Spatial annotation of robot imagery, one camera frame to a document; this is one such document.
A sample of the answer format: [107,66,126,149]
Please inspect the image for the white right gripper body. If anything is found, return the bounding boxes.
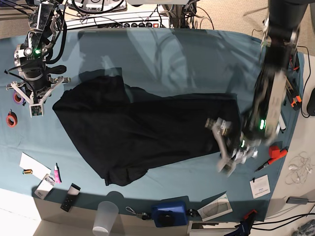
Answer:
[6,75,71,118]

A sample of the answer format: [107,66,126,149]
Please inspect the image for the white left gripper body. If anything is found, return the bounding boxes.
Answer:
[205,118,258,176]

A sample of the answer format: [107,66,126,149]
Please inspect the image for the black printed t-shirt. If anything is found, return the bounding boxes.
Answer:
[53,76,241,186]

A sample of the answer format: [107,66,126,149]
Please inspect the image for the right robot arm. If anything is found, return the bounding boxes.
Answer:
[6,0,71,117]

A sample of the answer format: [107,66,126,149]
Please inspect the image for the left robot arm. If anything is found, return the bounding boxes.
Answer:
[205,0,312,176]

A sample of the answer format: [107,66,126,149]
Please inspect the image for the purple tape roll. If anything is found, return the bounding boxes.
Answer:
[13,91,24,104]

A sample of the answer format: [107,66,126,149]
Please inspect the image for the orange tape roll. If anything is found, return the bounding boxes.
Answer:
[6,111,18,127]

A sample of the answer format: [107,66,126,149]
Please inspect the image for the white printed card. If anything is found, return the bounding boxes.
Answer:
[250,175,271,199]

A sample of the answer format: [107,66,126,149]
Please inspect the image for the orange plastic block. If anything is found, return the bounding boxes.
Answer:
[269,141,288,162]

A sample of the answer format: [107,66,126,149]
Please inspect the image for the white paper sheet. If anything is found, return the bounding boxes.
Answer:
[19,153,51,180]

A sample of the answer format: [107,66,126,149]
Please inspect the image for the white black marker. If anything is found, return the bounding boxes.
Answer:
[279,115,286,131]

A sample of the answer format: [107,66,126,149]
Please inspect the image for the small brass battery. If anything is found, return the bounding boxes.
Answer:
[23,169,33,175]

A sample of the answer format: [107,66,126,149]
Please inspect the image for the pink glue tube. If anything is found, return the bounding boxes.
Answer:
[54,163,62,184]

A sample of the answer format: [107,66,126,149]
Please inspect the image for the white packaged card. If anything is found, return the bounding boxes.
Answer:
[34,174,56,200]

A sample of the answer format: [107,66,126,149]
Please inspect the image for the blue box device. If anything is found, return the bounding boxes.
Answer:
[151,201,188,228]

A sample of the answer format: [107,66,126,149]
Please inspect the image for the orange black utility knife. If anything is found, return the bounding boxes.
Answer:
[285,78,302,111]

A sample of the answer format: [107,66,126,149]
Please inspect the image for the black white remote control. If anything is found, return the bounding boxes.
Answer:
[61,183,81,212]

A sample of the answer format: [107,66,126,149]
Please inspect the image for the metal carabiner clip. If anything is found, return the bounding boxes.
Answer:
[126,206,152,220]

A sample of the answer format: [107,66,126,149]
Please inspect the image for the red black tool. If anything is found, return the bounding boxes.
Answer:
[289,51,300,71]

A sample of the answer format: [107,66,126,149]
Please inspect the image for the clear plastic cup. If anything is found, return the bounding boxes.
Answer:
[93,201,119,236]

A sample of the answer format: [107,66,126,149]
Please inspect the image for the white power strip red light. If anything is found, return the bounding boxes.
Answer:
[66,11,172,29]

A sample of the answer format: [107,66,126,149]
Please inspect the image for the white tangled cable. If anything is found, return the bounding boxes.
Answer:
[284,151,313,189]

